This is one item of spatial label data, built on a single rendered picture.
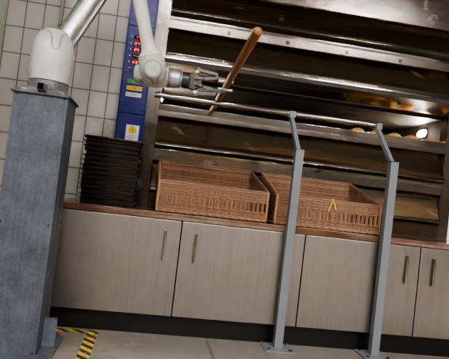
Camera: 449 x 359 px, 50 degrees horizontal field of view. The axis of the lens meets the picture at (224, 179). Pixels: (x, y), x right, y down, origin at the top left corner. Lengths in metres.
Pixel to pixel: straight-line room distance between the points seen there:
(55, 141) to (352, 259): 1.49
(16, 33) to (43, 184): 1.31
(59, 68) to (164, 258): 0.96
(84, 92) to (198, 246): 1.16
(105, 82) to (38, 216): 1.17
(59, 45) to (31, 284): 0.93
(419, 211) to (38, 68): 2.32
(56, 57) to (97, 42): 0.95
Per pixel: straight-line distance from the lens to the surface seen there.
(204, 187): 2.34
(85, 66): 2.94
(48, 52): 2.04
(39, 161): 1.96
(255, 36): 1.49
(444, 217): 3.33
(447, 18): 3.51
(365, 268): 2.52
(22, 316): 2.03
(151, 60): 2.01
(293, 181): 2.31
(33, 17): 3.07
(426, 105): 3.22
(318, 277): 2.44
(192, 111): 2.87
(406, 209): 3.20
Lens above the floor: 0.69
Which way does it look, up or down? 2 degrees up
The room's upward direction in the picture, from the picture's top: 7 degrees clockwise
